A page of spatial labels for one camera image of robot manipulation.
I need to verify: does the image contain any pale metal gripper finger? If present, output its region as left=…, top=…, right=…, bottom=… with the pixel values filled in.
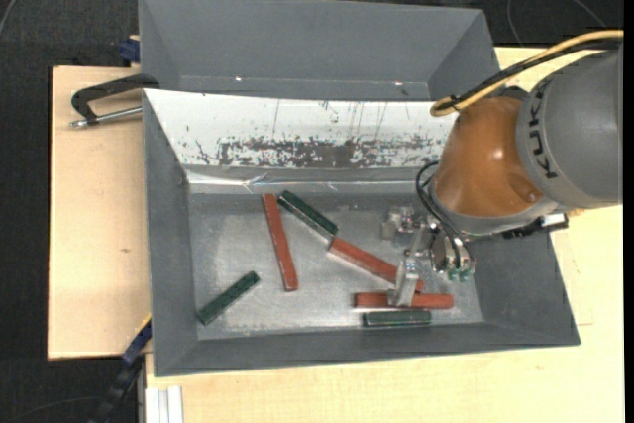
left=379, top=207, right=420, bottom=243
left=387, top=258, right=423, bottom=309

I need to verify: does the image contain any red-brown flat block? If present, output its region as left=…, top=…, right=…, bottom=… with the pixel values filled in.
left=326, top=236, right=425, bottom=293
left=261, top=192, right=300, bottom=293
left=353, top=291, right=455, bottom=311

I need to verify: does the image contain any dark green flat block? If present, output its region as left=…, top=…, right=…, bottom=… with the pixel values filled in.
left=276, top=189, right=340, bottom=240
left=362, top=309, right=433, bottom=329
left=195, top=269, right=262, bottom=327

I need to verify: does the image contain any grey metal bin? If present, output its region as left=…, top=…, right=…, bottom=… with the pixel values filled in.
left=137, top=0, right=581, bottom=377

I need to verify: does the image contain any pale wood flat board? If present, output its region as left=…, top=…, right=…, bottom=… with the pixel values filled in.
left=47, top=64, right=153, bottom=362

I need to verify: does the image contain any black cylinder on white bracket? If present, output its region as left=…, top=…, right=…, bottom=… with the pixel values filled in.
left=500, top=212, right=571, bottom=242

